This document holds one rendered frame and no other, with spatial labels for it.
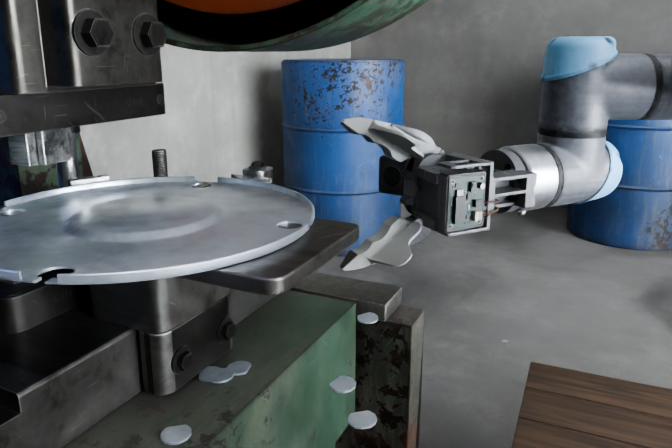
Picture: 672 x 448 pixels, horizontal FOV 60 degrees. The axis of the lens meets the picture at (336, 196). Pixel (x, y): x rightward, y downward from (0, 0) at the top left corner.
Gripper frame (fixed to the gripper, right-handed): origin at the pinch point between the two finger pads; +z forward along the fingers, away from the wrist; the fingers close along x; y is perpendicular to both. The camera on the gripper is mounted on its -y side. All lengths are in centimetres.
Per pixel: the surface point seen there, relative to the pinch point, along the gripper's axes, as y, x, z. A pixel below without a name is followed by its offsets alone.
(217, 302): 2.9, 7.6, 13.2
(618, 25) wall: -177, -27, -262
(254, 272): 15.9, 0.1, 14.0
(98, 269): 11.3, -0.1, 23.2
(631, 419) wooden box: -1, 43, -53
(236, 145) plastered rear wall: -221, 30, -57
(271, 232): 8.8, -0.1, 10.2
